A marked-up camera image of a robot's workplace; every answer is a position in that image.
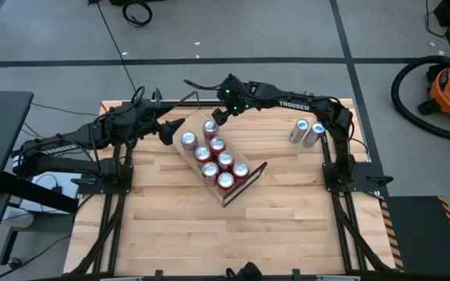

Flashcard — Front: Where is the black hazard-striped floor mat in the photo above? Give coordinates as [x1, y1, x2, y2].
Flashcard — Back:
[378, 194, 450, 279]

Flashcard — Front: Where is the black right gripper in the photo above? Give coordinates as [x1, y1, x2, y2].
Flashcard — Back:
[212, 76, 253, 126]

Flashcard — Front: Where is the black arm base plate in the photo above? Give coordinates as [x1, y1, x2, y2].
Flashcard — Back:
[70, 163, 134, 195]
[322, 162, 394, 193]

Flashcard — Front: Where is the long black floor cable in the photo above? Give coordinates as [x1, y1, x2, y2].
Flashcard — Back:
[87, 0, 138, 93]

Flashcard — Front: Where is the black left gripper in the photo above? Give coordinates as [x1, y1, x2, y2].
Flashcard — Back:
[138, 111, 186, 146]

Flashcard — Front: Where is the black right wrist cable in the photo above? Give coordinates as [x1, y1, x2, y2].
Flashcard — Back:
[184, 79, 226, 91]

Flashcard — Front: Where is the red cola can blue patch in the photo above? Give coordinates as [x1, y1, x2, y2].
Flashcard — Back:
[194, 145, 213, 165]

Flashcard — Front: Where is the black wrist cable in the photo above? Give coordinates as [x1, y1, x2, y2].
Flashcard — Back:
[130, 85, 163, 108]
[184, 79, 226, 91]

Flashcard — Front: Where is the black floor cable coil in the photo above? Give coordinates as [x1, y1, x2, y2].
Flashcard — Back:
[121, 0, 154, 28]

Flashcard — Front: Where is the red Coke Zero can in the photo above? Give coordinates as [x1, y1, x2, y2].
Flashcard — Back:
[231, 162, 251, 184]
[216, 151, 235, 173]
[216, 172, 236, 196]

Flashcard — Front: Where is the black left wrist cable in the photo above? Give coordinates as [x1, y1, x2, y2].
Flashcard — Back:
[130, 85, 163, 108]

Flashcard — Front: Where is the white box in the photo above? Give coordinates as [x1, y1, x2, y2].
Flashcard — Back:
[13, 171, 82, 215]

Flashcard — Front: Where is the silver Diet Coke can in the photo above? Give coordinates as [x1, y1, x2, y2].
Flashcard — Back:
[202, 119, 220, 144]
[180, 131, 200, 158]
[302, 122, 326, 148]
[288, 118, 310, 144]

